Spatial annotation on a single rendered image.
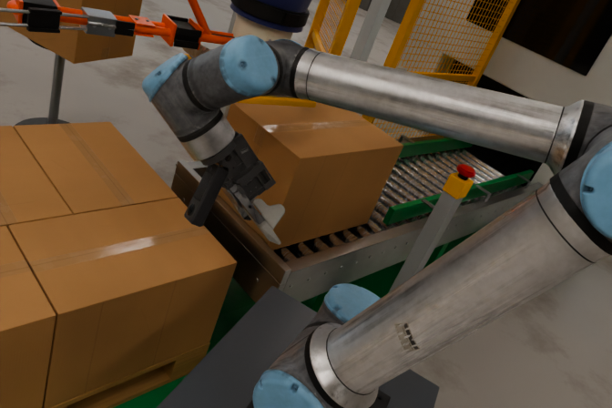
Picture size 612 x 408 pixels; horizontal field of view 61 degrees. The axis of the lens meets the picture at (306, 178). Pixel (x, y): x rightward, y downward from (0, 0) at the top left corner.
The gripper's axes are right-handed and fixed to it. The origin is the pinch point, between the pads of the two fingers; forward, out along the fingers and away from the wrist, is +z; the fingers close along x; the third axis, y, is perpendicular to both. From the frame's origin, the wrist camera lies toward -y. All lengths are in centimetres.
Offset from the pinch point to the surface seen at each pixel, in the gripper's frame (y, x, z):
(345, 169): 47, 70, 41
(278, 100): 33, 51, -2
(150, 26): 13, 50, -38
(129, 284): -33, 59, 19
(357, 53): 214, 338, 107
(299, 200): 26, 67, 37
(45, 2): -4, 47, -55
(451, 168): 137, 147, 133
